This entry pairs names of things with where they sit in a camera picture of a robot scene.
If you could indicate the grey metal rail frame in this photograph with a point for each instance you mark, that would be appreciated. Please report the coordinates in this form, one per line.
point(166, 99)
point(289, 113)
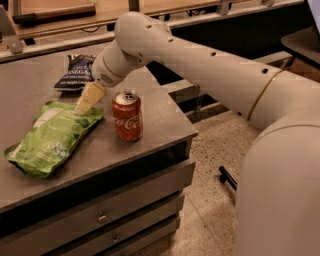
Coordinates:
point(61, 35)

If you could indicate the green snack bag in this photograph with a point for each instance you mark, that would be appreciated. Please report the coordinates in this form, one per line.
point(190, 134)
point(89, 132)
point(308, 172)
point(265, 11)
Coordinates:
point(56, 132)

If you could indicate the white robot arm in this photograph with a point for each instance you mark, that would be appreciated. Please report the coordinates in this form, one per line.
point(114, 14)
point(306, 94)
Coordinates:
point(278, 192)

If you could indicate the dark side table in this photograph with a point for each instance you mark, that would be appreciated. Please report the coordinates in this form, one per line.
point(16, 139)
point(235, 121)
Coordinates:
point(304, 44)

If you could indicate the blue chip bag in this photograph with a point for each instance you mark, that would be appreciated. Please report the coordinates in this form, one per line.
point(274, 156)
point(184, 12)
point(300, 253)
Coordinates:
point(79, 73)

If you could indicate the red Coca-Cola can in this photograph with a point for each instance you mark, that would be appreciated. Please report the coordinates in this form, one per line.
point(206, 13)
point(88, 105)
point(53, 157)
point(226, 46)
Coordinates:
point(127, 116)

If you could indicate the wooden shelf board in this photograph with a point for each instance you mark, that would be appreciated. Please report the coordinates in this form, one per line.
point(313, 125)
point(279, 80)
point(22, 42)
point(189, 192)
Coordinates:
point(34, 11)

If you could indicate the black rolling stand base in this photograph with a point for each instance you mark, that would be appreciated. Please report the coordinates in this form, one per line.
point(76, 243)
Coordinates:
point(226, 177)

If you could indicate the grey drawer cabinet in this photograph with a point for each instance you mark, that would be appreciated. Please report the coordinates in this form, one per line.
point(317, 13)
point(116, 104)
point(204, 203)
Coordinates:
point(111, 198)

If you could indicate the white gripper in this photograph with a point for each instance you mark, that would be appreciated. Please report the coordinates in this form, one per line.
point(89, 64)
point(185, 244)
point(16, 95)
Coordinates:
point(101, 72)

